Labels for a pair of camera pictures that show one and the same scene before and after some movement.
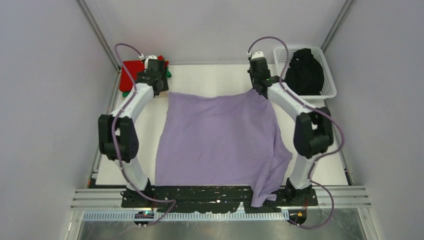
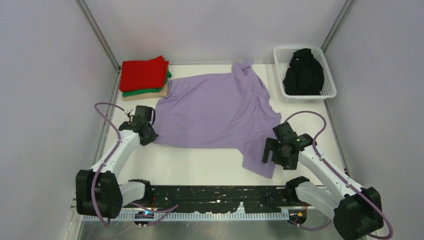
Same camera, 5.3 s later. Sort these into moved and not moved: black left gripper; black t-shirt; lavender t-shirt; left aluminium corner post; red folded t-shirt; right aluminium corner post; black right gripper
Moved: lavender t-shirt; black right gripper; black left gripper
Not moved: left aluminium corner post; right aluminium corner post; black t-shirt; red folded t-shirt
